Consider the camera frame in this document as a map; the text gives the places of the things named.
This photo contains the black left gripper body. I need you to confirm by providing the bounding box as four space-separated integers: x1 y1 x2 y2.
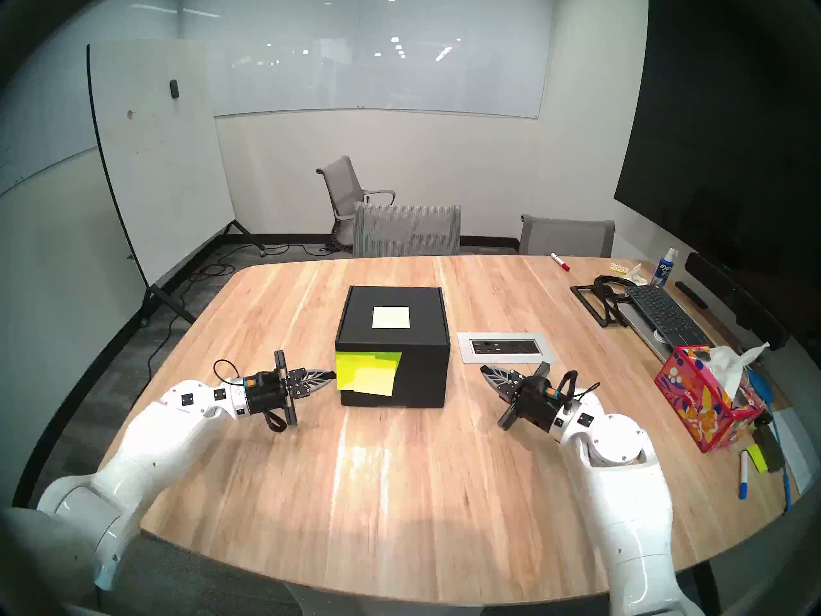
246 350 300 429

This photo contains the black floor cable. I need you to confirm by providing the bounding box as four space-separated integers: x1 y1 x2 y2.
148 239 337 384

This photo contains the white paper sheet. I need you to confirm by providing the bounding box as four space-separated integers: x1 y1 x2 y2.
773 409 818 493

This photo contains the large black wall screen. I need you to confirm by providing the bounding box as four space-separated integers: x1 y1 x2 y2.
613 0 821 314

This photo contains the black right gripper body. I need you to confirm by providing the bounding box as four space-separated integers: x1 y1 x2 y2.
498 363 557 430

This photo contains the black cardboard box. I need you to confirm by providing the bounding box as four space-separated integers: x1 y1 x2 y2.
335 286 452 409

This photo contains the grey mesh office chair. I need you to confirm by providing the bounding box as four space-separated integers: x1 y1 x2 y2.
352 201 462 258
518 214 616 258

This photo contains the whiteboard cleaner spray bottle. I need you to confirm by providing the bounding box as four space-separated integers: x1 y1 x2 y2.
650 247 679 288

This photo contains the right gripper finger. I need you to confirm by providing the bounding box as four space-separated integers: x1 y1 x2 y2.
480 365 530 386
488 375 525 404

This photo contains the mobile whiteboard on stand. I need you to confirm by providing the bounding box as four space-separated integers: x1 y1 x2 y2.
86 40 267 327

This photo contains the black folding laptop stand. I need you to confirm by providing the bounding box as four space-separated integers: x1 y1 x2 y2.
570 281 632 329

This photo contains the black felt board eraser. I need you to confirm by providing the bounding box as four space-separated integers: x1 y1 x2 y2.
752 422 786 473

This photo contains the grey office chair with armrests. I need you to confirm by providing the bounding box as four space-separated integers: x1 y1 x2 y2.
316 155 397 253

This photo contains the large wall glass whiteboard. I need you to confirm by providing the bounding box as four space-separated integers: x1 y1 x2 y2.
180 0 555 119

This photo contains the silver table power outlet panel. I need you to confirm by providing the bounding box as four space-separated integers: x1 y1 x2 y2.
457 332 557 364

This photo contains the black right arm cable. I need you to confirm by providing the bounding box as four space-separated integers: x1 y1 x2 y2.
558 370 602 407

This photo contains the neon yellow sticky note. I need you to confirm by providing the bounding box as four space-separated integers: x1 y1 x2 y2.
335 350 403 397

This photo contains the red floral tissue box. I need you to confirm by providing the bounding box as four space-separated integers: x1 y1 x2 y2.
654 345 764 454

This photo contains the black keyboard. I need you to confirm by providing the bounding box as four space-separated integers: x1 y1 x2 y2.
624 284 713 350

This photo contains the black video conference bar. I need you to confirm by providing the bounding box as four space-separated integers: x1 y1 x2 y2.
684 252 790 351

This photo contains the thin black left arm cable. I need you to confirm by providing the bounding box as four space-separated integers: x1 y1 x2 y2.
213 359 248 391

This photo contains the white tissue sheet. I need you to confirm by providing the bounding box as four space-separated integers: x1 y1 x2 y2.
704 342 770 397

